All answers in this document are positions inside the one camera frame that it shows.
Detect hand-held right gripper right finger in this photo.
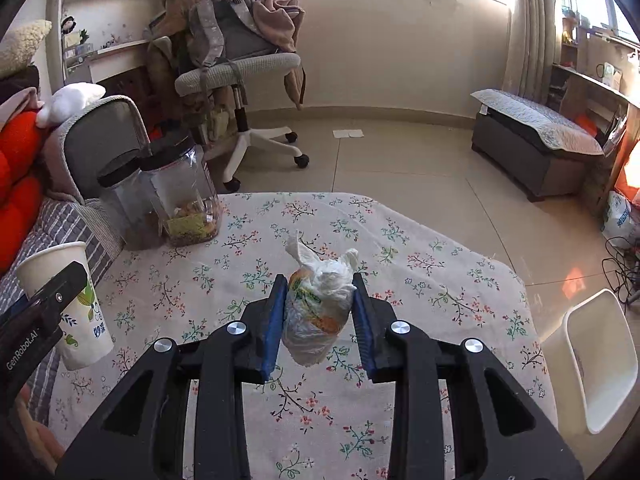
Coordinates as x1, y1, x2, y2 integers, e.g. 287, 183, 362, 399
351, 272, 585, 480

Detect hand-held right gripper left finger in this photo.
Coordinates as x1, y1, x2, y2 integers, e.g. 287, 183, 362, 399
55, 274, 290, 480

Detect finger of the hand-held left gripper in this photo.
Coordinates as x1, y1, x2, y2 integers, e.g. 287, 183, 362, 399
27, 260, 89, 326

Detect white paper cup green print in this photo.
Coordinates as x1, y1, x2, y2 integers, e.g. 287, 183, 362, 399
15, 241, 115, 372

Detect white plastic bag of peels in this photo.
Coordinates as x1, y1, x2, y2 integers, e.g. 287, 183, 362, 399
281, 232, 360, 367

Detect white plastic bin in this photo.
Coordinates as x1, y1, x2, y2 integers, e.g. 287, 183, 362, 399
541, 289, 640, 436

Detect floral tablecloth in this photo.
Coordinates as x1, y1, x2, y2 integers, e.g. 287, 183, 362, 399
47, 191, 560, 480

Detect empty clear jar black lid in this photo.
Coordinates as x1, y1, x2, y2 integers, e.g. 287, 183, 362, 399
96, 152, 168, 251

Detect red plush toy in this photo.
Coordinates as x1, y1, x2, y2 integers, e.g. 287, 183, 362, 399
0, 110, 46, 271

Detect grey padded chair back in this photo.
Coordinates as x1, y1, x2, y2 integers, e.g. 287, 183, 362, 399
42, 95, 151, 206

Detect clear jar with snacks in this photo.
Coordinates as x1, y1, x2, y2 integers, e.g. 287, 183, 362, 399
139, 132, 223, 247

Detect white plush toy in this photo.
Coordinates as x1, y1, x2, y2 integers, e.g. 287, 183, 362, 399
36, 81, 107, 128

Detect dark grey ottoman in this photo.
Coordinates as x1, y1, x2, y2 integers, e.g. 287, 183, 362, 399
471, 110, 588, 203

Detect cream fuzzy pillow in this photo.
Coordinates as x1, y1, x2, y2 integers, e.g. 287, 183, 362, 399
0, 20, 53, 80

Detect grey office chair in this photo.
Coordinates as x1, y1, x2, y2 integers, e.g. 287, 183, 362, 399
174, 0, 310, 192

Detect quilted grey cover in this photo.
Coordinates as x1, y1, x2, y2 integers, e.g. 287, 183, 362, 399
470, 88, 605, 156

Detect white and blue plastic bag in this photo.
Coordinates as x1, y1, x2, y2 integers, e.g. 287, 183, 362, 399
601, 191, 640, 250

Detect white bookshelf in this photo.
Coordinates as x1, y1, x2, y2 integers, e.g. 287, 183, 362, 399
47, 0, 176, 91

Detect grey backpack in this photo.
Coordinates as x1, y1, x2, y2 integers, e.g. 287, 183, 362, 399
187, 0, 281, 68

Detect orange and white bag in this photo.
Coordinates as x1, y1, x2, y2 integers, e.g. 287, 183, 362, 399
612, 142, 640, 206

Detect pink cloth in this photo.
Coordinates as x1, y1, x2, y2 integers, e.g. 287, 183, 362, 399
252, 0, 306, 53

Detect wooden desk with shelves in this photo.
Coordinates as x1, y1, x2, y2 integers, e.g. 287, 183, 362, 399
547, 15, 640, 216

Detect beige curtain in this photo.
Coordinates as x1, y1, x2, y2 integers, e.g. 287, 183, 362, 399
502, 0, 563, 96

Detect white mug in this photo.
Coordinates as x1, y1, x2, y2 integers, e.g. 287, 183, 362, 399
597, 62, 623, 88

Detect tangle of black cables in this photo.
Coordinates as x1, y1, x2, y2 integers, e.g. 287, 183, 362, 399
601, 237, 640, 311

